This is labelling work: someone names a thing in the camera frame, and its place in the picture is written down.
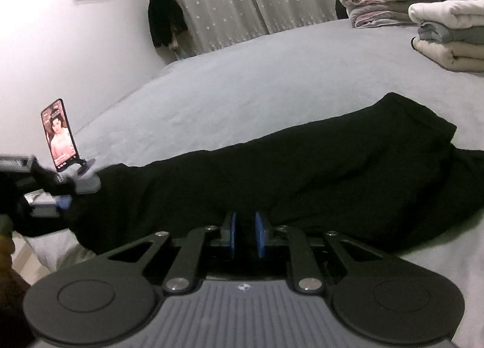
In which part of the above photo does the person's left forearm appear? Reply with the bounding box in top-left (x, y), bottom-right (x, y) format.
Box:
top-left (0, 270), bottom-right (36, 348)

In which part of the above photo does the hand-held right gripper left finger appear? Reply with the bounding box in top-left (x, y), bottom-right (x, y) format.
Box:
top-left (108, 211), bottom-right (238, 293)

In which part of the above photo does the grey phone stand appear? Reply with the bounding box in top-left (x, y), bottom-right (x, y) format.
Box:
top-left (57, 157), bottom-right (102, 194)

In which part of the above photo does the person's left hand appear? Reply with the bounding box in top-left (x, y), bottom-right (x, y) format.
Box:
top-left (0, 215), bottom-right (18, 273)

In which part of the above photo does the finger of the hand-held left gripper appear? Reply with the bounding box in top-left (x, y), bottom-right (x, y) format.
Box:
top-left (25, 192), bottom-right (73, 218)
top-left (37, 167), bottom-right (77, 198)

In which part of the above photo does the black fluffy hanging garment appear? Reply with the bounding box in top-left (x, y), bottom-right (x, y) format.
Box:
top-left (147, 0), bottom-right (190, 50)

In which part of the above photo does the grey folded garment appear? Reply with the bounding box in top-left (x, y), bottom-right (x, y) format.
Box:
top-left (417, 22), bottom-right (484, 45)

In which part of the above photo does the white folded garment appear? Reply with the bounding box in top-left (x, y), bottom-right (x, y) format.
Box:
top-left (408, 0), bottom-right (484, 30)

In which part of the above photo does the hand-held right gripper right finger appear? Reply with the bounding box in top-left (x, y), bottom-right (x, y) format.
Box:
top-left (254, 211), bottom-right (384, 293)

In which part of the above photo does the smartphone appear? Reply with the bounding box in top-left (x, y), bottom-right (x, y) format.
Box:
top-left (40, 98), bottom-right (79, 172)

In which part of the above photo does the beige folded garment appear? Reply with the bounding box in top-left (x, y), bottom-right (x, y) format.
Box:
top-left (411, 36), bottom-right (484, 73)

